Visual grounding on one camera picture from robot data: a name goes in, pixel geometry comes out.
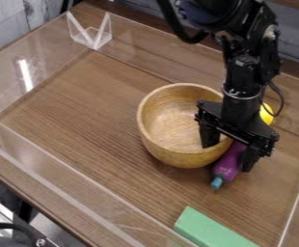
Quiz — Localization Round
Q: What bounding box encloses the brown wooden bowl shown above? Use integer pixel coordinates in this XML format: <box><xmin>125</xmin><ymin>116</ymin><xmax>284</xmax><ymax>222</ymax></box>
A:
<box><xmin>136</xmin><ymin>83</ymin><xmax>232</xmax><ymax>169</ymax></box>

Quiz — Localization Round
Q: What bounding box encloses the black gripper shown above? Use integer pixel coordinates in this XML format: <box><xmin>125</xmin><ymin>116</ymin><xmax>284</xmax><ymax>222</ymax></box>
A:
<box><xmin>195</xmin><ymin>100</ymin><xmax>280</xmax><ymax>172</ymax></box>

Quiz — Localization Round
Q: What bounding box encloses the clear acrylic corner bracket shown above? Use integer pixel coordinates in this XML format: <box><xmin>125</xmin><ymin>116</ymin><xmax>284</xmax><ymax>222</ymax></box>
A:
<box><xmin>65</xmin><ymin>12</ymin><xmax>112</xmax><ymax>50</ymax></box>

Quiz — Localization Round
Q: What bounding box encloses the clear acrylic tray wall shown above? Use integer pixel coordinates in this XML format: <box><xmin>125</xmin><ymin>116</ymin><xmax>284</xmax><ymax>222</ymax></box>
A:
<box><xmin>0</xmin><ymin>123</ymin><xmax>196</xmax><ymax>247</ymax></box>

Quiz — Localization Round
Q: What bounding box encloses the black cable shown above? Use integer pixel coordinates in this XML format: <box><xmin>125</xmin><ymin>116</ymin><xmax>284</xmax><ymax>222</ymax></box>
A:
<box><xmin>0</xmin><ymin>221</ymin><xmax>37</xmax><ymax>247</ymax></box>

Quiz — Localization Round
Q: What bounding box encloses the yellow toy lemon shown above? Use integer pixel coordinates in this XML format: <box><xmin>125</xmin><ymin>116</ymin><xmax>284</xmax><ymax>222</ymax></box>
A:
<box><xmin>259</xmin><ymin>103</ymin><xmax>275</xmax><ymax>125</ymax></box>

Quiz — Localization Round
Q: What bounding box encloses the green foam block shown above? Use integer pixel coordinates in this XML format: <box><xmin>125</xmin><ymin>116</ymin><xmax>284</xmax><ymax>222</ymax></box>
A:
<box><xmin>173</xmin><ymin>206</ymin><xmax>259</xmax><ymax>247</ymax></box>

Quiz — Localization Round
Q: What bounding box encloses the purple toy eggplant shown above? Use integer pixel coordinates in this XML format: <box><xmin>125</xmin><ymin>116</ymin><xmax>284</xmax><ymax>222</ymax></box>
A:
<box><xmin>209</xmin><ymin>141</ymin><xmax>245</xmax><ymax>190</ymax></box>

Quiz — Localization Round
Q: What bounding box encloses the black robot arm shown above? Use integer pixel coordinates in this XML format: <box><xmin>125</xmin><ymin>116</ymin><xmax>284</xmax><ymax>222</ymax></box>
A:
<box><xmin>156</xmin><ymin>0</ymin><xmax>281</xmax><ymax>172</ymax></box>

